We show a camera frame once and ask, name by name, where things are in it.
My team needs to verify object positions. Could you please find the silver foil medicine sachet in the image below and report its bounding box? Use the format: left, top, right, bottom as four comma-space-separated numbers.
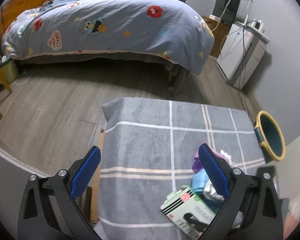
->
203, 179, 224, 202

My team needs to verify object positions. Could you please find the white tissue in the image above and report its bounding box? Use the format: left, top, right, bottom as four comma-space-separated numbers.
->
220, 150, 233, 167

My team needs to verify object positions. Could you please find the green white cardboard box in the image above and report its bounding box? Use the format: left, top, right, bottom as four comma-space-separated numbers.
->
160, 186, 216, 239

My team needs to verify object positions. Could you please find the yellow teal trash bin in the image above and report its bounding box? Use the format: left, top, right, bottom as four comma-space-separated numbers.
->
254, 111, 286, 163

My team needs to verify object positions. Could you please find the grey plaid blanket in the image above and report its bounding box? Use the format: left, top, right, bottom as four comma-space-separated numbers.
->
95, 98, 265, 239

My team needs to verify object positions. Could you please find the small green bin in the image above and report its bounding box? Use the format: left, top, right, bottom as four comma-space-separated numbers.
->
0, 56, 19, 84

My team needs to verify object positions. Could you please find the white air purifier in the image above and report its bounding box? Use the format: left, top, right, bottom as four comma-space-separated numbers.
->
217, 21, 270, 89

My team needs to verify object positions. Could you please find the brown wooden nightstand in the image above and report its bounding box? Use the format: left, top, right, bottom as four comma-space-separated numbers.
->
202, 16, 230, 58

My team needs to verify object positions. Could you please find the black monitor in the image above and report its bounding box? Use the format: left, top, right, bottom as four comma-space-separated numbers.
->
212, 0, 241, 25

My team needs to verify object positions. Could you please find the blue cartoon duvet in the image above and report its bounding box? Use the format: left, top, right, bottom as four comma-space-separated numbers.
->
1, 0, 214, 74

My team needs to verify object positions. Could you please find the black power cable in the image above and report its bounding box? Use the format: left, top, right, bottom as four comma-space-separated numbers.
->
236, 26, 253, 113

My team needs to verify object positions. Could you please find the orange wooden bed frame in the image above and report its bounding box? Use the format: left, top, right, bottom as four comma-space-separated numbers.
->
0, 0, 49, 41

